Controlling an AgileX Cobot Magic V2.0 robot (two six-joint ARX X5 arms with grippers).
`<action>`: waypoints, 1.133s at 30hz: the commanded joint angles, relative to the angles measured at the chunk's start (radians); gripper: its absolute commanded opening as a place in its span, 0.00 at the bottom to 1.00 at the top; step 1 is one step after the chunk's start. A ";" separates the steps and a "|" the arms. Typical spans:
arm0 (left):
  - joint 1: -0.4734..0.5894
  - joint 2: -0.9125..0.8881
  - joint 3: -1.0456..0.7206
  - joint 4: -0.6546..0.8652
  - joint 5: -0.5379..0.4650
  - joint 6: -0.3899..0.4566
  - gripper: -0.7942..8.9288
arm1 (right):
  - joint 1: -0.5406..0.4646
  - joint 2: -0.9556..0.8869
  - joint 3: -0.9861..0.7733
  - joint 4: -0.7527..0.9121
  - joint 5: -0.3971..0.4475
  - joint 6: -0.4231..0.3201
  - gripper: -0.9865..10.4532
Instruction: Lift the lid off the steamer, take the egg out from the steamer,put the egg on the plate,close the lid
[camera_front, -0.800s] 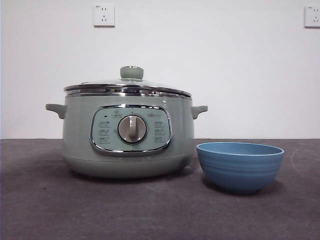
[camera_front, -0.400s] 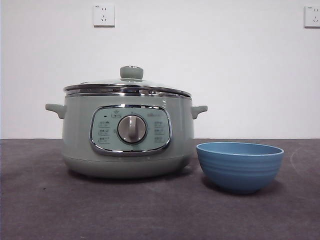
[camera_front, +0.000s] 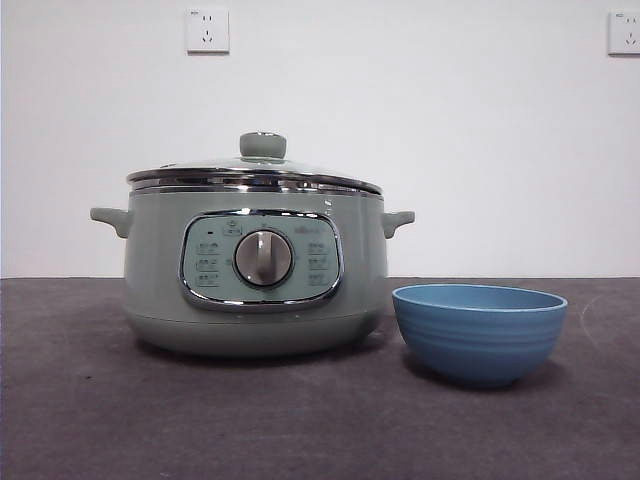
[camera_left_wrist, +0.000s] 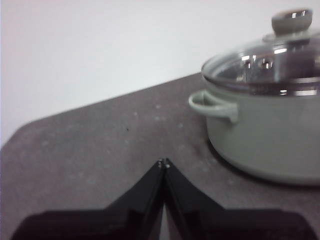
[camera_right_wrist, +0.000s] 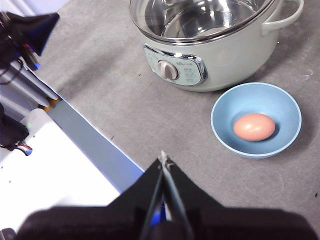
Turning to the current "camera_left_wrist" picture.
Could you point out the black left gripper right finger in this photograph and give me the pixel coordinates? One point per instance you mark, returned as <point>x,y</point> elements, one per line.
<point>212,220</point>

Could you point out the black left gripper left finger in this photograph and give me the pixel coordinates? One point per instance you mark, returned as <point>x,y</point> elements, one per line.
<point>120,215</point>

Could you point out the glass lid with green knob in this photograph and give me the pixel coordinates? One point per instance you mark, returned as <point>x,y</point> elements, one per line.
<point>275,65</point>

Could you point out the pale green electric steamer pot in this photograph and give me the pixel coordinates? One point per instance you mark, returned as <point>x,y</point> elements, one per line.
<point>270,140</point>

